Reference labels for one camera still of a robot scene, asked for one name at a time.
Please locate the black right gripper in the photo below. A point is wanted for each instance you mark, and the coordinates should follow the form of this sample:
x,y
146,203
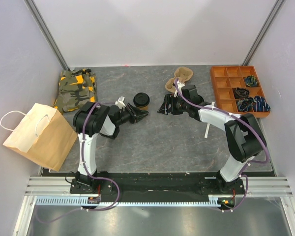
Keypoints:
x,y
169,100

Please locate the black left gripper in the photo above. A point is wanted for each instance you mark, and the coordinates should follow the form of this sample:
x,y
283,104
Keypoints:
x,y
135,114

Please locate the brown paper coffee cup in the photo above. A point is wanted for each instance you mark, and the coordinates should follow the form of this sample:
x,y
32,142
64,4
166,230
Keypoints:
x,y
142,107

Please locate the black plastic cup lid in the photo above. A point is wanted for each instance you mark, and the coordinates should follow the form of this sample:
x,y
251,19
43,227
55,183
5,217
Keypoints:
x,y
141,99

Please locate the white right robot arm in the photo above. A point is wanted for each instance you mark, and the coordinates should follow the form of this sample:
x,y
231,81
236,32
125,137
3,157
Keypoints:
x,y
244,137

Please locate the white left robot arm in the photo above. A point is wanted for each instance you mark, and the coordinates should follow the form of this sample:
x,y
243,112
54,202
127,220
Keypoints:
x,y
91,121

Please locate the brown paper takeout bag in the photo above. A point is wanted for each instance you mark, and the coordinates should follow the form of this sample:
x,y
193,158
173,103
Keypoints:
x,y
43,136

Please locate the cardboard cup carrier tray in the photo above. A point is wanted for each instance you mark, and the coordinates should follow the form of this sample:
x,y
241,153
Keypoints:
x,y
183,74

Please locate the white paper-wrapped straw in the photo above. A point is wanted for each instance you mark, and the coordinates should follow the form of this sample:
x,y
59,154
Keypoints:
x,y
208,125

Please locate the camouflage folded cloth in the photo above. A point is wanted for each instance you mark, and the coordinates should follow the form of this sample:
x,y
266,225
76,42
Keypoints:
x,y
75,89

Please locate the orange compartment tray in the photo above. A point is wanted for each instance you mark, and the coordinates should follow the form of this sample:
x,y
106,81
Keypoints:
x,y
238,89

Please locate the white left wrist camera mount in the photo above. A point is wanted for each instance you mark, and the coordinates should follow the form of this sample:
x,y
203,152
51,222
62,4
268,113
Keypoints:
x,y
120,102

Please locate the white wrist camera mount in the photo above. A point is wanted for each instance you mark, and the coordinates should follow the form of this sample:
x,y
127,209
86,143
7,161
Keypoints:
x,y
178,86
120,102

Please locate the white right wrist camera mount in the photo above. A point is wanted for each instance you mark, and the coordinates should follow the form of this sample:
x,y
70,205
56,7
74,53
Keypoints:
x,y
178,86

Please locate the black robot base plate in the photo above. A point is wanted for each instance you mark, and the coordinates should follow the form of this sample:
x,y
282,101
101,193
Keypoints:
x,y
199,183

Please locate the grey slotted cable duct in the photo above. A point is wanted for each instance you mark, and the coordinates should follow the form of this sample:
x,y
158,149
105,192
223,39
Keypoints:
x,y
101,202

